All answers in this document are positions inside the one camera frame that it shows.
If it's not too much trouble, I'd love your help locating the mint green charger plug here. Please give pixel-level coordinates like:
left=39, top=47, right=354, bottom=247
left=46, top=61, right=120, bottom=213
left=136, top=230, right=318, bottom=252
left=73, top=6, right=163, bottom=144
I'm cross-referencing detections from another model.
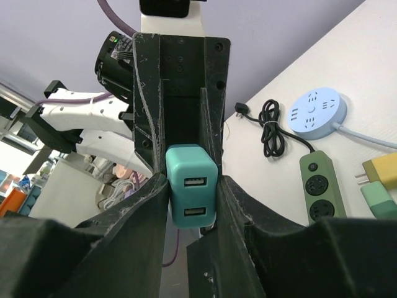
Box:
left=360, top=181, right=396, bottom=220

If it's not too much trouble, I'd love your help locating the round blue power socket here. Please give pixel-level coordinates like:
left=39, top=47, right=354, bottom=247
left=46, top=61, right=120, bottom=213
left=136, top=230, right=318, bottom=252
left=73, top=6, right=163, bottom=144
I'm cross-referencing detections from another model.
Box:
left=287, top=88, right=347, bottom=140

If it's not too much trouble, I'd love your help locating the yellow USB charger plug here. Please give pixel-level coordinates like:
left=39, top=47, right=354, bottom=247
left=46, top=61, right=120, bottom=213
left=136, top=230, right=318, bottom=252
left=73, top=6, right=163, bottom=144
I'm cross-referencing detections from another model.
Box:
left=355, top=152, right=397, bottom=190

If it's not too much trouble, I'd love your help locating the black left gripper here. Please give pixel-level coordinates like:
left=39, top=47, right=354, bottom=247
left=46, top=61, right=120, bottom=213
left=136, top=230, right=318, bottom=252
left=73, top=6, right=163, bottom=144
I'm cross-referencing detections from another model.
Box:
left=133, top=32, right=231, bottom=174

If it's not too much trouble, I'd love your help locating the green power strip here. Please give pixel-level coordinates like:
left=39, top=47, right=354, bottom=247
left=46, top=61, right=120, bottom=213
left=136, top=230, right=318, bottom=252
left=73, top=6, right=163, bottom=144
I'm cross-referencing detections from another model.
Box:
left=300, top=150, right=346, bottom=224

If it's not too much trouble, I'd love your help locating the black power cable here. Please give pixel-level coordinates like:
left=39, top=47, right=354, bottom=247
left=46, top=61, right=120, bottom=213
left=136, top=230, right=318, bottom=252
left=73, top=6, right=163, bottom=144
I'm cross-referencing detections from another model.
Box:
left=234, top=99, right=317, bottom=159

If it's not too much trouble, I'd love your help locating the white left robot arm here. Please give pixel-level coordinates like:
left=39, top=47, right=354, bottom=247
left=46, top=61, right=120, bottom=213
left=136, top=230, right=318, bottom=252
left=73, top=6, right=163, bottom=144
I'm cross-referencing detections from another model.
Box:
left=25, top=32, right=231, bottom=175

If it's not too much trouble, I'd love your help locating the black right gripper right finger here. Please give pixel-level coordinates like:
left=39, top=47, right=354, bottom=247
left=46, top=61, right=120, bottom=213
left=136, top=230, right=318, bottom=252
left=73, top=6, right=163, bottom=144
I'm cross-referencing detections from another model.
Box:
left=187, top=176, right=396, bottom=297

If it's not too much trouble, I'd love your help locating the teal USB charger plug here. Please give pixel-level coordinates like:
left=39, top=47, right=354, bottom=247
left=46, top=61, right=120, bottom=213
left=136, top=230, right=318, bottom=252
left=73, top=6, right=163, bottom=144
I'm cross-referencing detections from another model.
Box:
left=166, top=144, right=218, bottom=229

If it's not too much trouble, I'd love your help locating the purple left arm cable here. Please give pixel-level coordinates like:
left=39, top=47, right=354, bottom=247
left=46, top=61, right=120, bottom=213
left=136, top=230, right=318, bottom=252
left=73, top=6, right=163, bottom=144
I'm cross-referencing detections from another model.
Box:
left=36, top=0, right=181, bottom=268

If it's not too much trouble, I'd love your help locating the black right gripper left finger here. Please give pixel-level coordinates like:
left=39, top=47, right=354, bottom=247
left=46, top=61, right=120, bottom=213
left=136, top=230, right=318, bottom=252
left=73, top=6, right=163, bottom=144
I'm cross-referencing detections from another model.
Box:
left=1, top=173, right=168, bottom=297

